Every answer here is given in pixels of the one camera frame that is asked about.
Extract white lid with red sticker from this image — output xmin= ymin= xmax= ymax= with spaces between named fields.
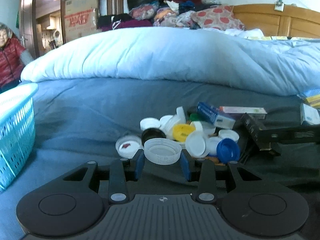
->
xmin=116 ymin=135 xmax=142 ymax=159

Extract translucent white jar lid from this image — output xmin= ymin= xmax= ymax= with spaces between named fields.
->
xmin=144 ymin=138 xmax=182 ymax=165

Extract blue medicine box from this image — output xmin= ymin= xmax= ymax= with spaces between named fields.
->
xmin=197 ymin=102 xmax=235 ymax=129

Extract large white lid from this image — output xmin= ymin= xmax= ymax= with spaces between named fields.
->
xmin=185 ymin=131 xmax=209 ymax=158

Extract black jar lid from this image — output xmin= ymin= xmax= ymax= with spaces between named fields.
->
xmin=141 ymin=128 xmax=166 ymax=146

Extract yellow bottle cap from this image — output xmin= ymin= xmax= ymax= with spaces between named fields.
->
xmin=172 ymin=124 xmax=196 ymax=142

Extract white round lid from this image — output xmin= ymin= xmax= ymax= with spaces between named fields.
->
xmin=140 ymin=118 xmax=161 ymax=131

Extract green bottle cap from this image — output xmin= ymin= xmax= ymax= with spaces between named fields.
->
xmin=189 ymin=113 xmax=203 ymax=121

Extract blue bottle cap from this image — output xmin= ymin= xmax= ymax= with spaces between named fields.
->
xmin=216 ymin=138 xmax=240 ymax=164

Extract white lid behind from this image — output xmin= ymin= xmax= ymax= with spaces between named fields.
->
xmin=218 ymin=129 xmax=240 ymax=142

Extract pink purple medicine box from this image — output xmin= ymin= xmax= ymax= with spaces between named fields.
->
xmin=218 ymin=106 xmax=267 ymax=120

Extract blue bed sheet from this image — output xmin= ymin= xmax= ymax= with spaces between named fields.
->
xmin=1 ymin=78 xmax=319 ymax=239

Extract light blue duvet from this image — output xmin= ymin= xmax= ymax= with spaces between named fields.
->
xmin=21 ymin=27 xmax=319 ymax=96

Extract wooden headboard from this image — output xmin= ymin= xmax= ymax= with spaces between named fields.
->
xmin=233 ymin=4 xmax=320 ymax=38

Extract turquoise plastic basket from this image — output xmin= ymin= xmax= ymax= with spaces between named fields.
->
xmin=0 ymin=83 xmax=39 ymax=192

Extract red dotted pillow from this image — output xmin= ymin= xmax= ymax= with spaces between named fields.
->
xmin=190 ymin=4 xmax=245 ymax=30

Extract pile of clothes bags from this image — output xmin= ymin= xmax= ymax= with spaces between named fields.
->
xmin=97 ymin=0 xmax=222 ymax=31

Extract seated person red jacket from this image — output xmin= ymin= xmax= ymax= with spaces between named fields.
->
xmin=0 ymin=23 xmax=34 ymax=93

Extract stacked cardboard boxes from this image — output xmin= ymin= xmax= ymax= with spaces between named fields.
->
xmin=63 ymin=0 xmax=99 ymax=42

